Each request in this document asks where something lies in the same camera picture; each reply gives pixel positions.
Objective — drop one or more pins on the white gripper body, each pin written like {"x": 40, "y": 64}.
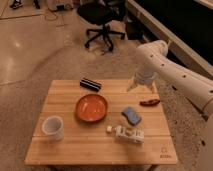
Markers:
{"x": 144, "y": 76}

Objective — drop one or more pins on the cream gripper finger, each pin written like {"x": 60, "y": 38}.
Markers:
{"x": 153, "y": 88}
{"x": 132, "y": 84}

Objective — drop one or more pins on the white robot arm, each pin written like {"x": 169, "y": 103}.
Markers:
{"x": 152, "y": 58}

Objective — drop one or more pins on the dark red chili pepper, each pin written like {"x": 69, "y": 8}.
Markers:
{"x": 150, "y": 103}

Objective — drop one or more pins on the blue sponge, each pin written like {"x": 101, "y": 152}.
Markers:
{"x": 132, "y": 117}

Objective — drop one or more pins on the black striped box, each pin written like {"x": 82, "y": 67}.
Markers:
{"x": 92, "y": 85}

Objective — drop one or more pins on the orange bowl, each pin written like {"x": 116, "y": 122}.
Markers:
{"x": 91, "y": 108}

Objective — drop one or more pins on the white plastic bottle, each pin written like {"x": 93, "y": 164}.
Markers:
{"x": 126, "y": 133}

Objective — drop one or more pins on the wooden table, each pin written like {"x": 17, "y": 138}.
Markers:
{"x": 90, "y": 144}

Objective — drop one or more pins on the black office chair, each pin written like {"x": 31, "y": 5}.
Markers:
{"x": 101, "y": 14}

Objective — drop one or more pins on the white plastic cup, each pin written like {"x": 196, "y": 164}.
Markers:
{"x": 53, "y": 127}

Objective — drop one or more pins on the person's shoe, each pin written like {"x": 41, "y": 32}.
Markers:
{"x": 16, "y": 4}

